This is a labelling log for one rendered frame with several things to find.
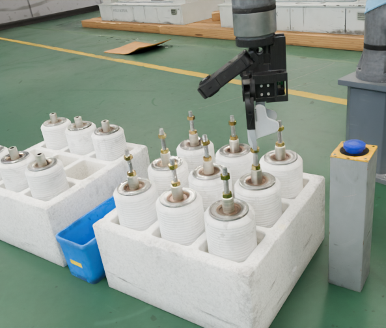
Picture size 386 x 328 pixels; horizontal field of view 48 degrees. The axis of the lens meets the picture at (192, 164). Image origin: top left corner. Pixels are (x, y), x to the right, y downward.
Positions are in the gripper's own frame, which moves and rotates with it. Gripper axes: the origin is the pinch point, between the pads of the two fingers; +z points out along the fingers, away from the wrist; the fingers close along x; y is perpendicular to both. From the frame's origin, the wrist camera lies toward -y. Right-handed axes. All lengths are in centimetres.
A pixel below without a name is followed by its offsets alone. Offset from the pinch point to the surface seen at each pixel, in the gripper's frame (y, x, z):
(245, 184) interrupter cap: -1.7, -1.5, 9.1
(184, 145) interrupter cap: -16.9, 20.6, 9.0
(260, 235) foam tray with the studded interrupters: 0.7, -7.7, 17.3
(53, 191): -51, 12, 15
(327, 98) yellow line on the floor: 36, 121, 34
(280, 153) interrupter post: 6.3, 9.3, 7.9
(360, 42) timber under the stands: 70, 206, 29
